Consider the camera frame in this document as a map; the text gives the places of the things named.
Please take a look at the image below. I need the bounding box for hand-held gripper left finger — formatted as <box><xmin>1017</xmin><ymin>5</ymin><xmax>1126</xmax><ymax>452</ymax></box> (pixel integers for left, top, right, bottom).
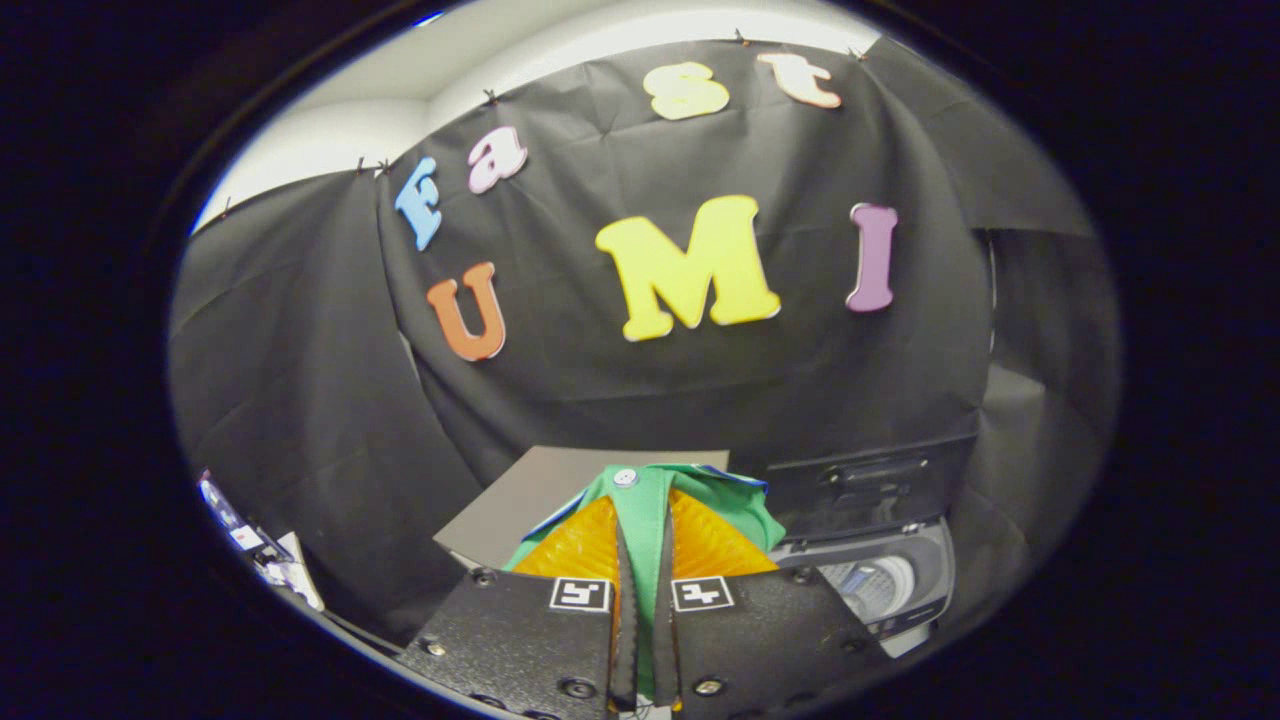
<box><xmin>398</xmin><ymin>495</ymin><xmax>641</xmax><ymax>719</ymax></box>

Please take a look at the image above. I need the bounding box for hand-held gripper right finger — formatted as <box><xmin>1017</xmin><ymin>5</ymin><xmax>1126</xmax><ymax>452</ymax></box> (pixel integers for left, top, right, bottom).
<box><xmin>655</xmin><ymin>488</ymin><xmax>891</xmax><ymax>716</ymax></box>

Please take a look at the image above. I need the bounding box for dark grey washing machine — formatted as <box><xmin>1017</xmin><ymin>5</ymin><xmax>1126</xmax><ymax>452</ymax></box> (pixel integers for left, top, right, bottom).
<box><xmin>770</xmin><ymin>517</ymin><xmax>956</xmax><ymax>641</ymax></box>

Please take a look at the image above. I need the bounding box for grey top cabinet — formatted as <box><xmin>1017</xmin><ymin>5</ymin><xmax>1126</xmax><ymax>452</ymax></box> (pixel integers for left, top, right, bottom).
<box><xmin>433</xmin><ymin>446</ymin><xmax>731</xmax><ymax>571</ymax></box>

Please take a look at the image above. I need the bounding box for green shirt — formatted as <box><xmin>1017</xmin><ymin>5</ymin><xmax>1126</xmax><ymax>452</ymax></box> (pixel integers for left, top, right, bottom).
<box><xmin>503</xmin><ymin>463</ymin><xmax>787</xmax><ymax>701</ymax></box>

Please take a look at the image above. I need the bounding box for black backdrop cloth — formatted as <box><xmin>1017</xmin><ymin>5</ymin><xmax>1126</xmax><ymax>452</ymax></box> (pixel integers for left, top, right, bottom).
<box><xmin>168</xmin><ymin>38</ymin><xmax>1121</xmax><ymax>641</ymax></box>

